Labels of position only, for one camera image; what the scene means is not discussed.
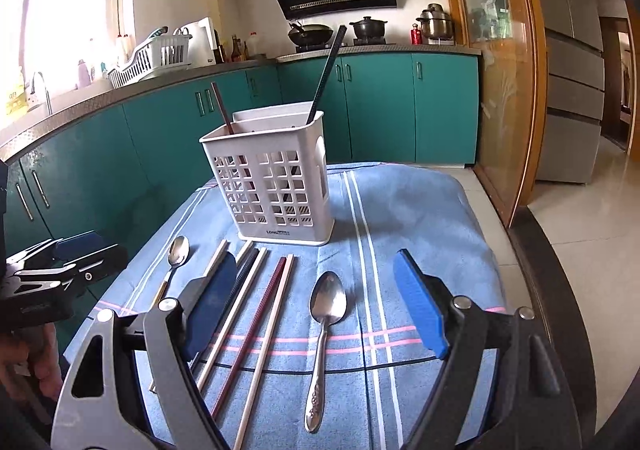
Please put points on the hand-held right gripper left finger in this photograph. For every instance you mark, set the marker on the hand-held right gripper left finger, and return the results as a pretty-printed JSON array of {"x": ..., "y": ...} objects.
[{"x": 210, "y": 310}]

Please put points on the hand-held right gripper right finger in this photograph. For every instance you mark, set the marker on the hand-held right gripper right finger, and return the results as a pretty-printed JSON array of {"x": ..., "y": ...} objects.
[{"x": 420, "y": 305}]

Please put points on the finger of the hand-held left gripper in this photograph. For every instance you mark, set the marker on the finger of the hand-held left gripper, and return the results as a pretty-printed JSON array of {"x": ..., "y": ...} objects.
[
  {"x": 30, "y": 252},
  {"x": 80, "y": 242}
]

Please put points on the white chopstick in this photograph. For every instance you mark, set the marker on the white chopstick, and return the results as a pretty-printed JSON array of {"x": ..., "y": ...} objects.
[
  {"x": 217, "y": 255},
  {"x": 240, "y": 310},
  {"x": 246, "y": 250},
  {"x": 265, "y": 350}
]

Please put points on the black chopstick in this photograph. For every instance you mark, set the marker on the black chopstick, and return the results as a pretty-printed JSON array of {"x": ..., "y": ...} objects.
[
  {"x": 325, "y": 75},
  {"x": 242, "y": 280}
]

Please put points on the dark red chopstick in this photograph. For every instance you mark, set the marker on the dark red chopstick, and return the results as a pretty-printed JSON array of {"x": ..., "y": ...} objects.
[
  {"x": 255, "y": 325},
  {"x": 222, "y": 110}
]

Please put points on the white plastic utensil holder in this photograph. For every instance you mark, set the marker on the white plastic utensil holder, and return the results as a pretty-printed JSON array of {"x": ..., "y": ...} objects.
[{"x": 270, "y": 150}]

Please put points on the person's left hand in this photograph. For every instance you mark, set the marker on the person's left hand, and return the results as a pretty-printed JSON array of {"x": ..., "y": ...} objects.
[{"x": 40, "y": 360}]

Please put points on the gold chopstick on table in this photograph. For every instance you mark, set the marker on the gold chopstick on table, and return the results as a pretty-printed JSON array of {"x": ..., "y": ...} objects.
[{"x": 179, "y": 250}]

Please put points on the blue striped cloth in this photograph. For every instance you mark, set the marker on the blue striped cloth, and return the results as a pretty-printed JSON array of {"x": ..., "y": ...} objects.
[{"x": 425, "y": 220}]

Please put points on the large silver spoon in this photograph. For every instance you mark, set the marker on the large silver spoon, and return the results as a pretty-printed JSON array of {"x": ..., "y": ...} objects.
[{"x": 327, "y": 302}]

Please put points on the chrome faucet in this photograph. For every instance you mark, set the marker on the chrome faucet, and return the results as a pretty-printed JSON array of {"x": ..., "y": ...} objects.
[{"x": 44, "y": 90}]

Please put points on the yellow bottle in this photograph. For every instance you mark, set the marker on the yellow bottle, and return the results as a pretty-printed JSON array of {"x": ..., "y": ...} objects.
[{"x": 16, "y": 95}]

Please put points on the white detergent bottle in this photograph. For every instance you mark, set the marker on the white detergent bottle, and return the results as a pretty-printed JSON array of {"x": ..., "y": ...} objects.
[{"x": 83, "y": 75}]

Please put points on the grey kitchen countertop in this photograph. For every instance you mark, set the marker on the grey kitchen countertop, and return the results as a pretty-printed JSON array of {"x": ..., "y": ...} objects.
[{"x": 150, "y": 80}]

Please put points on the white dish rack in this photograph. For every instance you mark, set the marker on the white dish rack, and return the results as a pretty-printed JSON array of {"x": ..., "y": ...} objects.
[{"x": 155, "y": 57}]

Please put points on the teal lower cabinets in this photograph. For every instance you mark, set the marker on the teal lower cabinets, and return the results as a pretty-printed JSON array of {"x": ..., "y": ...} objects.
[{"x": 375, "y": 105}]

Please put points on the white countertop appliance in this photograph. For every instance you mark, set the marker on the white countertop appliance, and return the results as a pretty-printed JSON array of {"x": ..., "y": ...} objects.
[{"x": 202, "y": 42}]

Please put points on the kitchen window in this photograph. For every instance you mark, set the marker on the kitchen window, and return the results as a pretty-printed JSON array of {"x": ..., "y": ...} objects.
[{"x": 70, "y": 5}]

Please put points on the wood-framed glass door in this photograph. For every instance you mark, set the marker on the wood-framed glass door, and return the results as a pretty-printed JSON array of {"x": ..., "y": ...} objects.
[{"x": 500, "y": 80}]

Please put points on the dark sauce bottles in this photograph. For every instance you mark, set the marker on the dark sauce bottles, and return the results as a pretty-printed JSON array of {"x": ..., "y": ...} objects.
[{"x": 234, "y": 50}]

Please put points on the clear oil bottle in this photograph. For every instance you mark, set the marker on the clear oil bottle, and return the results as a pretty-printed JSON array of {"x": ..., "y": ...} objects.
[{"x": 256, "y": 46}]

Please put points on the gas stove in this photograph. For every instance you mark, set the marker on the gas stove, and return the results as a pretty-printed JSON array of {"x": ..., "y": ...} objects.
[{"x": 350, "y": 47}]

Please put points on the red bottle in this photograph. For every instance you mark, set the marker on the red bottle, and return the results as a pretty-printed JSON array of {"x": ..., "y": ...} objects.
[{"x": 416, "y": 35}]

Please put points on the silver refrigerator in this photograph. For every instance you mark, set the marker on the silver refrigerator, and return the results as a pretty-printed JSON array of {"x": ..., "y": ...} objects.
[{"x": 570, "y": 80}]

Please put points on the black cooking pot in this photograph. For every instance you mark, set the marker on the black cooking pot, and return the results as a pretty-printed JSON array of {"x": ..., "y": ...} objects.
[{"x": 367, "y": 29}]

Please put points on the stainless steel pot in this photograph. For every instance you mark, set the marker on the stainless steel pot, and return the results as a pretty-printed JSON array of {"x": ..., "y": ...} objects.
[{"x": 436, "y": 22}]

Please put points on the black wok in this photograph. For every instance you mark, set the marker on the black wok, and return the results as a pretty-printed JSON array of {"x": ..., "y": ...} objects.
[{"x": 310, "y": 34}]

